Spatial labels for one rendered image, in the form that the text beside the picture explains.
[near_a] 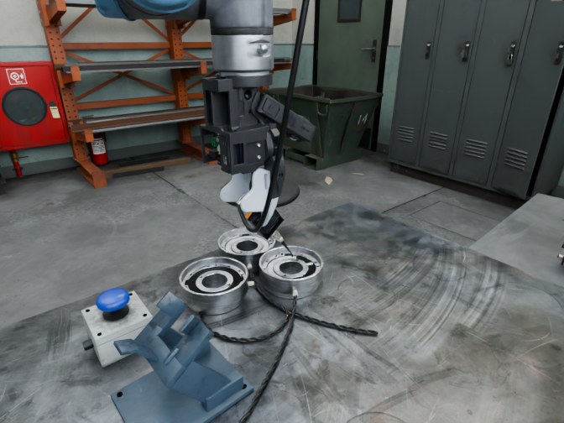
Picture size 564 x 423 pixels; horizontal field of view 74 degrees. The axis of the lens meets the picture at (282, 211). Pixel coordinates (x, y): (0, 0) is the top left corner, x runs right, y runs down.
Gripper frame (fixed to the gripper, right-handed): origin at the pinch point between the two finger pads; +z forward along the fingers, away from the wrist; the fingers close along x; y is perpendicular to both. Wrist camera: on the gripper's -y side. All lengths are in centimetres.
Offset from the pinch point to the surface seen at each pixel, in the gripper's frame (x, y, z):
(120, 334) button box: 0.2, 23.0, 9.4
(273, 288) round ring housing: 3.6, 1.0, 11.3
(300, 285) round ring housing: 6.8, -1.7, 10.4
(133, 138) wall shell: -369, -114, 74
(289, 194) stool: -61, -61, 32
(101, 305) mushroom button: -2.3, 23.7, 6.1
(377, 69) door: -214, -328, 6
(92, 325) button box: -2.8, 25.2, 8.7
